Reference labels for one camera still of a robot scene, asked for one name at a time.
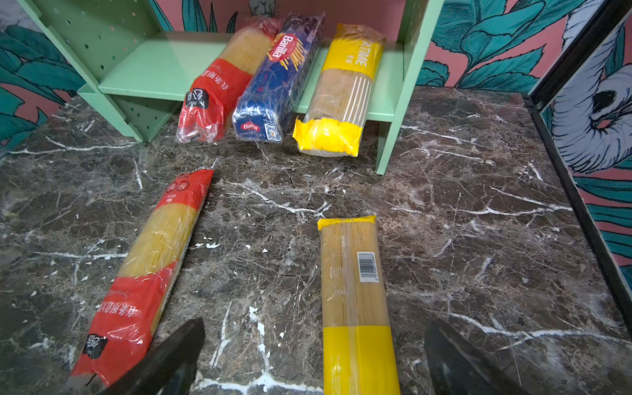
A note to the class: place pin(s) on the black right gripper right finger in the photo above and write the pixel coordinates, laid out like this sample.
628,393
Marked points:
457,367

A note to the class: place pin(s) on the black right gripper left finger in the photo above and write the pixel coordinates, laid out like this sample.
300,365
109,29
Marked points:
169,368

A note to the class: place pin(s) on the red spaghetti bag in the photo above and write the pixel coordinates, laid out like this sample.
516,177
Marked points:
125,322
208,106

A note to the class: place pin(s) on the yellow pastatime spaghetti bag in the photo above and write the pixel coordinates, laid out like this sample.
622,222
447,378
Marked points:
335,120

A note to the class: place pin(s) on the blue barilla spaghetti box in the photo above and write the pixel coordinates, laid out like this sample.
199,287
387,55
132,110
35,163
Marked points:
264,112

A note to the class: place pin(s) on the green two-tier shelf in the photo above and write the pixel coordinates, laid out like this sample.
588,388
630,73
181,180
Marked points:
136,75

